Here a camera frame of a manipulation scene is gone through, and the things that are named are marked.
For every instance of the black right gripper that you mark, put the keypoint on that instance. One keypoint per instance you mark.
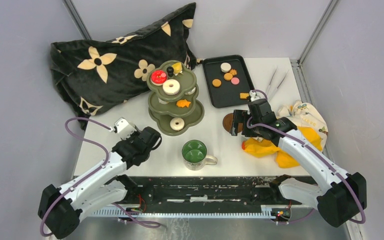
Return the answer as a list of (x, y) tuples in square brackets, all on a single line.
[(242, 115)]

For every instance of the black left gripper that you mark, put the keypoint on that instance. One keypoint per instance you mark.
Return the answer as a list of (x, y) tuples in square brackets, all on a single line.
[(137, 134)]

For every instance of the brown wooden coaster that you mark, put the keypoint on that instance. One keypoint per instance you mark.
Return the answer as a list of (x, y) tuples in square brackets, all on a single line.
[(228, 121)]

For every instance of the metal serving tongs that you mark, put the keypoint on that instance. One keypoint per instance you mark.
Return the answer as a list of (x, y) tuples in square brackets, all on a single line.
[(276, 80)]

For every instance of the white glazed donut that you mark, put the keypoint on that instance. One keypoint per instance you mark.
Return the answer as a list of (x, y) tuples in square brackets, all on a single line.
[(177, 124)]

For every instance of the green three-tier serving stand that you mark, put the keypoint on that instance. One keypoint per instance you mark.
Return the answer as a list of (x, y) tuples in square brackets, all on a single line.
[(162, 107)]

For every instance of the green enamel mug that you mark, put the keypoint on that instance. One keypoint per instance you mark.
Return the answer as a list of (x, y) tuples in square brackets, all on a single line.
[(195, 155)]

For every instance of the orange fish biscuit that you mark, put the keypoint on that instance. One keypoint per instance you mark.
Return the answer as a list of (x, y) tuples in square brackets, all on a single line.
[(183, 103)]

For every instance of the white ring donut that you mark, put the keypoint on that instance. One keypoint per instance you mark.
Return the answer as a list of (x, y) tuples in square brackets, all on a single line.
[(171, 87)]

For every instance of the chocolate striped white donut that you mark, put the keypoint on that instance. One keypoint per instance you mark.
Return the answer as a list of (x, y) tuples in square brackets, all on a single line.
[(191, 91)]

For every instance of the red flower donut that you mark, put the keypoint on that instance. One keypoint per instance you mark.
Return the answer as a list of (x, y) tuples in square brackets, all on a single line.
[(158, 77)]

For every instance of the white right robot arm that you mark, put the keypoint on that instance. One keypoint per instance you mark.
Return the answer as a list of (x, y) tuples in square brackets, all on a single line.
[(338, 196)]

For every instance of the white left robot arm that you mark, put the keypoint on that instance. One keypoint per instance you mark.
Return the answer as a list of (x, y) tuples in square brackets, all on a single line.
[(63, 208)]

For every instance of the square waffle biscuit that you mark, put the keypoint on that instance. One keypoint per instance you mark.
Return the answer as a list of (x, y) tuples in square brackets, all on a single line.
[(243, 95)]

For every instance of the pink macaron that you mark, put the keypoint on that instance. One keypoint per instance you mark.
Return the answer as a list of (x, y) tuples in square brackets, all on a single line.
[(235, 80)]

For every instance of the yellow cloth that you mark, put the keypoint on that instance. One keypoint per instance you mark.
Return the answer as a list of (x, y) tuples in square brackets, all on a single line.
[(260, 149)]

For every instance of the black dessert tray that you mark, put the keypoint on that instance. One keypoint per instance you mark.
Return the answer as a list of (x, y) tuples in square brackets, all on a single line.
[(228, 94)]

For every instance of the white patterned cloth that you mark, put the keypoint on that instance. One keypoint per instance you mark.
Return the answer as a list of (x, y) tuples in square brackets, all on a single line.
[(304, 114)]

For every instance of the orange flower biscuit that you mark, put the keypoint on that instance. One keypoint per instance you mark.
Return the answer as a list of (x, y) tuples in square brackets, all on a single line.
[(233, 72)]

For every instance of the round orange biscuit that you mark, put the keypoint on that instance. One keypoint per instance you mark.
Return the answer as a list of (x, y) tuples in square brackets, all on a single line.
[(228, 76), (216, 83)]

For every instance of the white round pastry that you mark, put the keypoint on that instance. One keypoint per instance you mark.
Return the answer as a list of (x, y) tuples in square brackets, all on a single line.
[(225, 67)]

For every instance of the black floral pillow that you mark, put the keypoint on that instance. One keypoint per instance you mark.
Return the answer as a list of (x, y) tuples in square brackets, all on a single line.
[(94, 76)]

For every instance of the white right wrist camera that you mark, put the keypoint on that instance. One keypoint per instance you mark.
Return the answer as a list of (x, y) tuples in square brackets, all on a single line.
[(254, 95)]

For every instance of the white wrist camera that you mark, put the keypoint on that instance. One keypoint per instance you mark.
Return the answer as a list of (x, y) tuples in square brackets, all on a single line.
[(254, 95), (124, 129)]

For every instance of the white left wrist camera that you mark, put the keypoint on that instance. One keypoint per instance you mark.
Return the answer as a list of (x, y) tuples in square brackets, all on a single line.
[(124, 129)]

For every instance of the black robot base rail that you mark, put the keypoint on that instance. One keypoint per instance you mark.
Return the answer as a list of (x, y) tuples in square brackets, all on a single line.
[(200, 195)]

